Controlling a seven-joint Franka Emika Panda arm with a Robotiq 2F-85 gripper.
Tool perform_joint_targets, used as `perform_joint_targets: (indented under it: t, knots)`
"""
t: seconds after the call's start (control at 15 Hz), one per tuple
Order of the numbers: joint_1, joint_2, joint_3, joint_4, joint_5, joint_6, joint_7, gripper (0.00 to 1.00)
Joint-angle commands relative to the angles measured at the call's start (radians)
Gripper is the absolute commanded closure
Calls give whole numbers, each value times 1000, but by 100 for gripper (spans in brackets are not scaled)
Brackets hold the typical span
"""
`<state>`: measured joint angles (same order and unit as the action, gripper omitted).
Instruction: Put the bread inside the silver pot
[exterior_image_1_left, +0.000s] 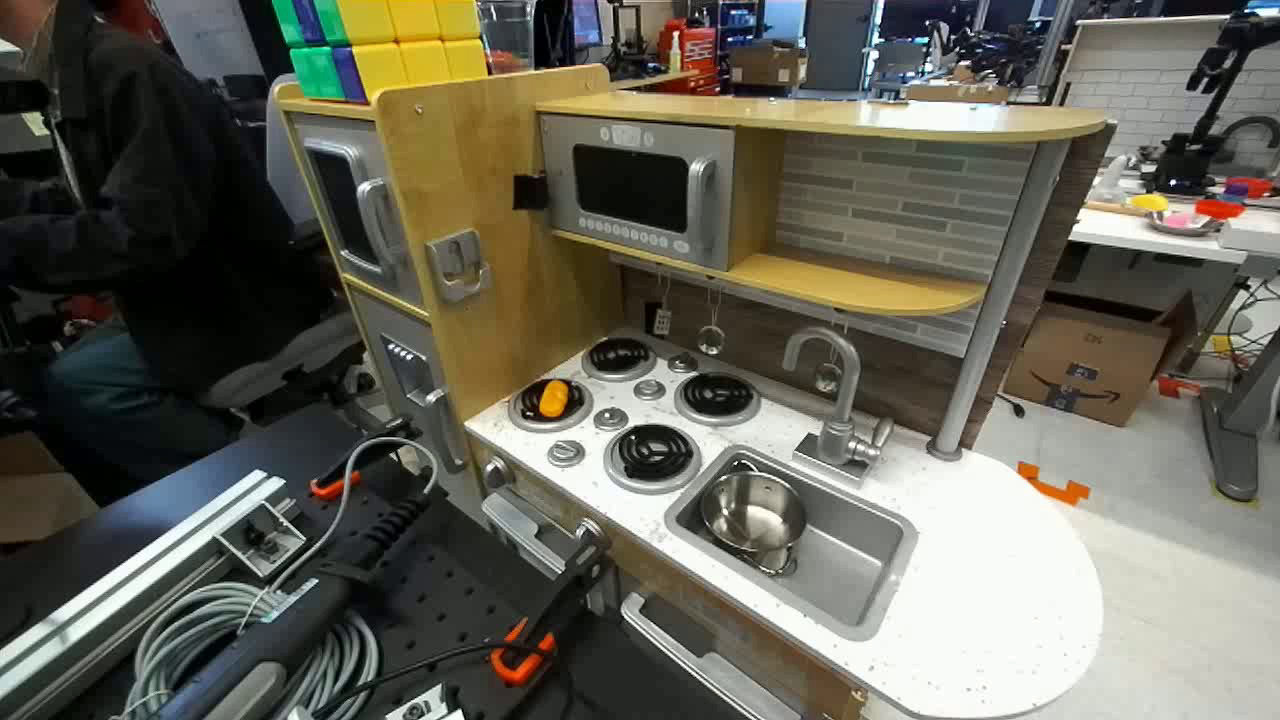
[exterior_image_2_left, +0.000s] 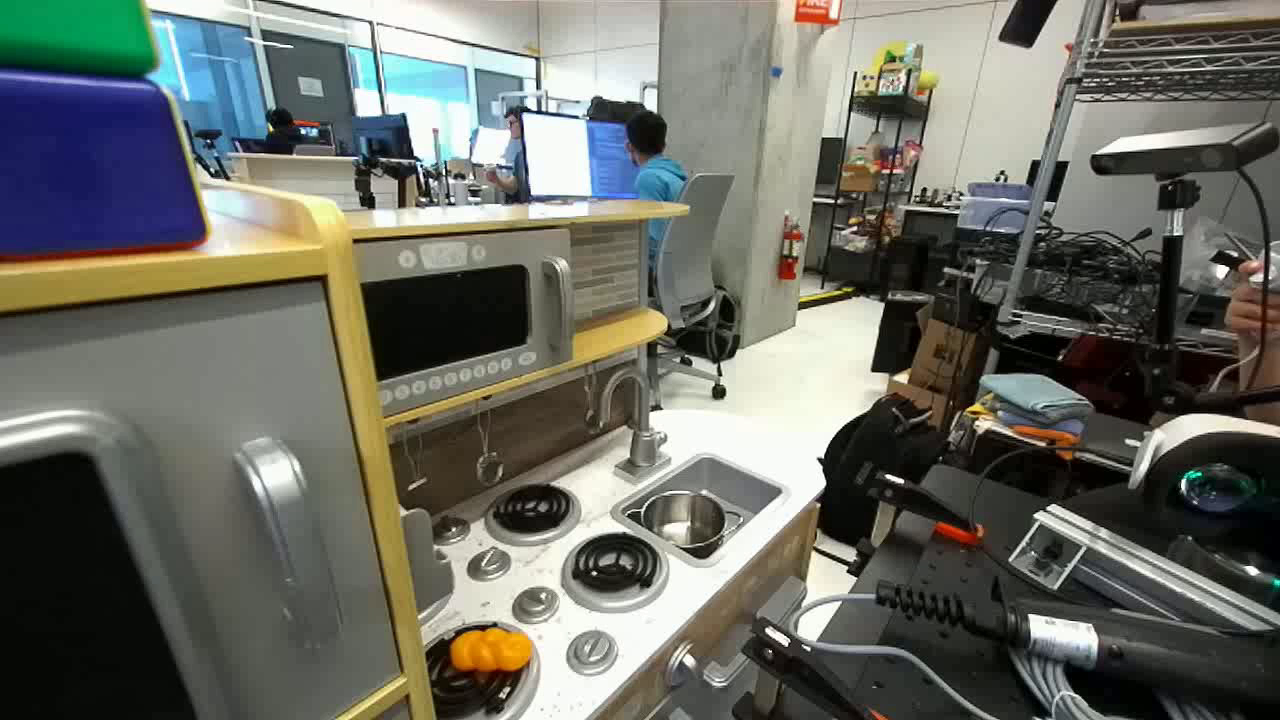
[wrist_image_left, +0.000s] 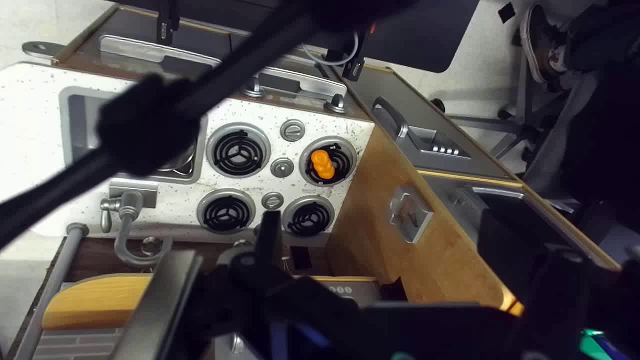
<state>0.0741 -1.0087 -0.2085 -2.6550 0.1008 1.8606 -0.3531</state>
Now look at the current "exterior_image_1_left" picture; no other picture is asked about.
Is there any black ribbed clamp handle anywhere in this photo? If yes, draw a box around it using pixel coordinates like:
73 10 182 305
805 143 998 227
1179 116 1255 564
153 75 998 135
295 456 446 591

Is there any grey toy sink basin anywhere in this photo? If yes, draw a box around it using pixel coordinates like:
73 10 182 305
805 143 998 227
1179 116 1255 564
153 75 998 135
661 442 920 644

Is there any person in black jacket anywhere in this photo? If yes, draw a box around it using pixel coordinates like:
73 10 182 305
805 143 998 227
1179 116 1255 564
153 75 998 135
0 0 336 497

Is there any black coil toy burner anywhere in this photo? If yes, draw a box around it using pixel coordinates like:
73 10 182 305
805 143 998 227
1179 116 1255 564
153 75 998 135
580 334 661 388
600 422 708 497
506 373 600 435
672 369 764 433

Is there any grey front oven handle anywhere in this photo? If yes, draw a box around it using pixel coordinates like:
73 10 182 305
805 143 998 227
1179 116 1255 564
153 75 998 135
475 484 603 577

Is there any pink bowl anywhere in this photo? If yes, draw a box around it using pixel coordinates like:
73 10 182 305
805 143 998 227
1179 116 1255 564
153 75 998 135
1150 201 1220 241

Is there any brown flat board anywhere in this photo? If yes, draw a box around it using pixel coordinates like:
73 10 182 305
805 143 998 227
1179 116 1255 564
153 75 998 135
0 433 96 547

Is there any grey toy microwave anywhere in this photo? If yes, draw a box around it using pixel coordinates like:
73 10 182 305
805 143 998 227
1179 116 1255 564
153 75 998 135
536 111 742 274

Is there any wooden toy play kitchen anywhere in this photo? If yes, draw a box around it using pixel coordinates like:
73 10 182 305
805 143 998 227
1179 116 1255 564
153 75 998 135
271 61 1116 720

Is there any grey table leg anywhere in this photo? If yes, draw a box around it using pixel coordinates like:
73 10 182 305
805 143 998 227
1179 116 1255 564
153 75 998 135
1196 334 1280 508

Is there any orange toy bread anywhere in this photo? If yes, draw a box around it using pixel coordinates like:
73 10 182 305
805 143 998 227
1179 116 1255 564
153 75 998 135
532 376 576 426

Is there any white thin cable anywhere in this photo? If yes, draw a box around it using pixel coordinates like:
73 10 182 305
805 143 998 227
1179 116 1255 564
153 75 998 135
235 433 446 634

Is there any grey coiled cable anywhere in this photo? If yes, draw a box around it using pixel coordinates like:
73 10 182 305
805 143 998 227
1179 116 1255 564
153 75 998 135
116 577 383 720

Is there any grey toy cabinet door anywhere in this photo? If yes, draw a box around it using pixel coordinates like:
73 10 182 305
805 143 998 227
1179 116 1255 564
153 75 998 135
347 288 471 476

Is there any black bar clamp orange handle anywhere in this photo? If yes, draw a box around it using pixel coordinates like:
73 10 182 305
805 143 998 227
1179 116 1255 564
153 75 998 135
486 523 612 692

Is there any dark grey tube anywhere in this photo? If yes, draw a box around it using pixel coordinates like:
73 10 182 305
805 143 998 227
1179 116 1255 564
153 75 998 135
153 574 357 720

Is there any grey metal corner bracket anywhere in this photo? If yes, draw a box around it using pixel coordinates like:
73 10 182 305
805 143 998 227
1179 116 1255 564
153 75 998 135
216 497 312 580

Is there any grey metal wall bracket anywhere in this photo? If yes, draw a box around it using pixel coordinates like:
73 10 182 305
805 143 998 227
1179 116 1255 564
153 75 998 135
421 224 492 309

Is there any aluminium profile rail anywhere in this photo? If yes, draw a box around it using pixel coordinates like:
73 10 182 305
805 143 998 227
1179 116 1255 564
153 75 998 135
0 466 291 716

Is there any brown cardboard shipping box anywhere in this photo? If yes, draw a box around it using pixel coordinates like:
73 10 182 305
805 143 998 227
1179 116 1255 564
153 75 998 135
1001 294 1200 433

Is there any orange clamp trigger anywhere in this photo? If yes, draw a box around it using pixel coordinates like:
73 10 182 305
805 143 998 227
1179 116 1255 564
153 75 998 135
308 466 370 508

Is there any silver hanging ring hook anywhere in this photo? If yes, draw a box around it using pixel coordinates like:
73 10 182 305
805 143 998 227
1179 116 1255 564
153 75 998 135
692 285 734 362

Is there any colourful cube block stack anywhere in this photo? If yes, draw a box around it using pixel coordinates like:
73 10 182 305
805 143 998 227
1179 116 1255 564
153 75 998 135
270 0 492 109

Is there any silver metal pot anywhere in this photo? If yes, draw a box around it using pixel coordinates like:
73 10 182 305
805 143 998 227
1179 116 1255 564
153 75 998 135
692 466 812 580

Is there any silver toy faucet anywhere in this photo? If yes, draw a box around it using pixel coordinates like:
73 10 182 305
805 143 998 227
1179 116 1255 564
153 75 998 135
782 326 896 479

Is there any white panel board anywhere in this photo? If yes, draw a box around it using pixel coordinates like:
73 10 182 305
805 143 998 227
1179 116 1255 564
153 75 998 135
1055 13 1280 154

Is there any orange plastic floor part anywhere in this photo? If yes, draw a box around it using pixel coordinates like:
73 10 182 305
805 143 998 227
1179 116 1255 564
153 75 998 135
1011 461 1092 508

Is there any white work table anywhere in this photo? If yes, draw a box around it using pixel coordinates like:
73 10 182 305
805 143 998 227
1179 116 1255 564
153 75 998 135
1065 195 1280 274

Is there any black hanging toy utensil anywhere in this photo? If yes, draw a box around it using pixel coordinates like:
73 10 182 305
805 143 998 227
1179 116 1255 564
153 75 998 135
646 276 676 340

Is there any grey office chair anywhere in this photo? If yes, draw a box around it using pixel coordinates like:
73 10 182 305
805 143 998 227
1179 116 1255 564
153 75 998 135
196 75 371 412

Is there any red background box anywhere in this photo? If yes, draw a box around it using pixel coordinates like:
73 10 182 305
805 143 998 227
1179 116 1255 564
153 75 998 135
656 13 725 97

